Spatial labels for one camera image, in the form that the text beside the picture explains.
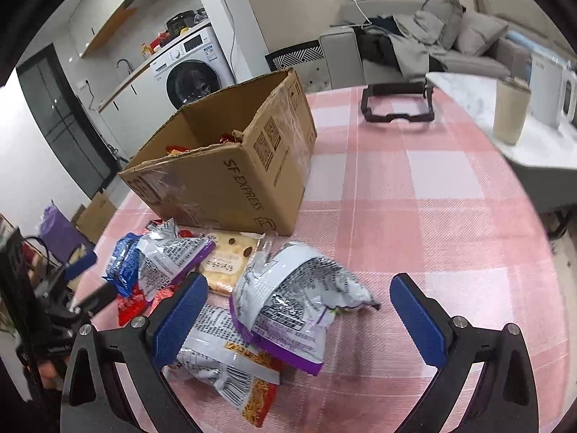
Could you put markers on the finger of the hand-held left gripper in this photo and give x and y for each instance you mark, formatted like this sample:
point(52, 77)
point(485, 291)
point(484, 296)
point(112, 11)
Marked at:
point(99, 300)
point(83, 261)

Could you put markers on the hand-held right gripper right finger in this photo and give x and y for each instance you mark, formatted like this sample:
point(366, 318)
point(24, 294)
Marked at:
point(419, 320)

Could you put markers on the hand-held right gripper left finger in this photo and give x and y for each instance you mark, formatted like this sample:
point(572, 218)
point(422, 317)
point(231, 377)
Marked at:
point(180, 320)

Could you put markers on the orange silver snack packet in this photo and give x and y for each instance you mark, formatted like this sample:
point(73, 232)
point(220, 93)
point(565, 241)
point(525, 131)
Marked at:
point(225, 365)

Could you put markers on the purple silver snack bag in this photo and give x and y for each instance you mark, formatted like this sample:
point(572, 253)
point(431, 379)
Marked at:
point(288, 288)
point(173, 252)

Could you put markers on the brown cardboard box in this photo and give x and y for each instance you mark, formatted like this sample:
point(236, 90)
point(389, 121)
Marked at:
point(243, 180)

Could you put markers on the person's left hand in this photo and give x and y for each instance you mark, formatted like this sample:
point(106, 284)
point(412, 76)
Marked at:
point(50, 373)

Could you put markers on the small red snack packet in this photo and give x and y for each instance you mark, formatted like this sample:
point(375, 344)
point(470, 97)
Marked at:
point(135, 303)

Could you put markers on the blue snack packet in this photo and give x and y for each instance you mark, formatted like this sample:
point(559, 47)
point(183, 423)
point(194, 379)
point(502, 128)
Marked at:
point(124, 261)

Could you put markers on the purple plastic bag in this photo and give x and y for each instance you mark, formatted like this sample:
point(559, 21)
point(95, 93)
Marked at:
point(56, 230)

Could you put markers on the small cardboard box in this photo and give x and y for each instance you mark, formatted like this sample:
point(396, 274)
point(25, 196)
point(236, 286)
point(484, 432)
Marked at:
point(97, 216)

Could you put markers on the clear cracker packet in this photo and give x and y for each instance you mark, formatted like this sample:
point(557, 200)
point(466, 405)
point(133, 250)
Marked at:
point(225, 261)

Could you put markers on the pink checked tablecloth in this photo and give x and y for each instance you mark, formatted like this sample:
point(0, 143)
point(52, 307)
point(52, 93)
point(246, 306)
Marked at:
point(428, 198)

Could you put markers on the dark glass door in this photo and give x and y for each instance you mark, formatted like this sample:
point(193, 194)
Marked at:
point(58, 117)

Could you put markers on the white kitchen counter cabinet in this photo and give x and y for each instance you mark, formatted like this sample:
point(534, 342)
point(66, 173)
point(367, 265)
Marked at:
point(130, 85)

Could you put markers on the black kitchen faucet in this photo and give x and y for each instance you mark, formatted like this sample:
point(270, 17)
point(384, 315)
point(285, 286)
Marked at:
point(124, 64)

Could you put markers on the white washing machine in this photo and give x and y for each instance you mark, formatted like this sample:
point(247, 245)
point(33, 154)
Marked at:
point(194, 81)

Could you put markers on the yellow bottle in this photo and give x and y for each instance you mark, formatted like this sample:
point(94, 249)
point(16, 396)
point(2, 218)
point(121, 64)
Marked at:
point(144, 49)

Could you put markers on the beige tumbler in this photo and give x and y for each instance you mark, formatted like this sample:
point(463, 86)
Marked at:
point(509, 117)

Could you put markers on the white marble table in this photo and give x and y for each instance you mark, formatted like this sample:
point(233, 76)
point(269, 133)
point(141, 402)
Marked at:
point(469, 94)

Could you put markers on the red box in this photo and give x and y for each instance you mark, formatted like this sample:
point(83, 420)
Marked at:
point(158, 41)

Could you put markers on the black rice cooker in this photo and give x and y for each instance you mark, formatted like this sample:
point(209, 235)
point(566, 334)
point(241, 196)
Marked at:
point(180, 21)

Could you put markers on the white electric kettle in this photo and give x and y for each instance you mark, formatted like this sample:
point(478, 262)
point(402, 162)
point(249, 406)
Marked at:
point(545, 90)

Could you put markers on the grey sofa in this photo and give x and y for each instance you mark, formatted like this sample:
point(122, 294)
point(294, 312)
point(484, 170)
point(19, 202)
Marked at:
point(487, 65)

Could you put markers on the grey garment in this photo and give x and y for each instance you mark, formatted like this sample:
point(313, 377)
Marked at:
point(414, 54)

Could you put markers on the black garment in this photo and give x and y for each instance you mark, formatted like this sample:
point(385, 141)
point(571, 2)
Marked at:
point(374, 47)

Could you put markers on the black white patterned panel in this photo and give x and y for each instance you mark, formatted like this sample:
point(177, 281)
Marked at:
point(293, 58)

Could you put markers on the grey cushion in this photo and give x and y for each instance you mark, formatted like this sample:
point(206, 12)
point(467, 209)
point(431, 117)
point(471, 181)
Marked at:
point(480, 31)
point(444, 18)

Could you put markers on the light blue pillow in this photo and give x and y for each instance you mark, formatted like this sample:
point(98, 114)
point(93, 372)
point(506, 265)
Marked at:
point(525, 39)

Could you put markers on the black plastic frame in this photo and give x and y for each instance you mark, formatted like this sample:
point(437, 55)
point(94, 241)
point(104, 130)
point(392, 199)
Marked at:
point(394, 89)

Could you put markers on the white wall cabinet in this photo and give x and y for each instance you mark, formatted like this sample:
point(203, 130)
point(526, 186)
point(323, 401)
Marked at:
point(108, 18)

